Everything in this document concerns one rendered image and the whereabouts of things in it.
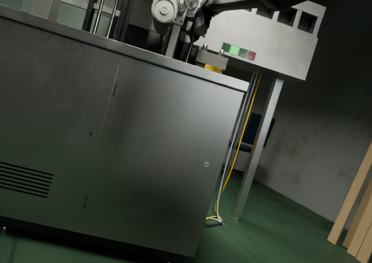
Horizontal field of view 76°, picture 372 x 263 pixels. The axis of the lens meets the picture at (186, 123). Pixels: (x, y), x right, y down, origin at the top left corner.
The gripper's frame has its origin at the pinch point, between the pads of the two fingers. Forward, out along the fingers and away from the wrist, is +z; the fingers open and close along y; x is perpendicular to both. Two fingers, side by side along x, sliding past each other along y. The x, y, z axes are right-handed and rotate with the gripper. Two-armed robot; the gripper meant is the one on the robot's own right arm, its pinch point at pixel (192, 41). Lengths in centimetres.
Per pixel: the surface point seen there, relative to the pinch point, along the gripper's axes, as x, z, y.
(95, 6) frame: -8.5, -10.5, -46.4
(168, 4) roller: 11.2, -8.2, -16.8
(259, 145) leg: -16, 63, 74
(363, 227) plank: -55, 72, 169
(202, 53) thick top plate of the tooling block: -7.6, -2.0, 6.6
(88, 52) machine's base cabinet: -35, -12, -40
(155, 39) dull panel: 18.0, 25.7, -21.5
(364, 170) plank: -10, 66, 171
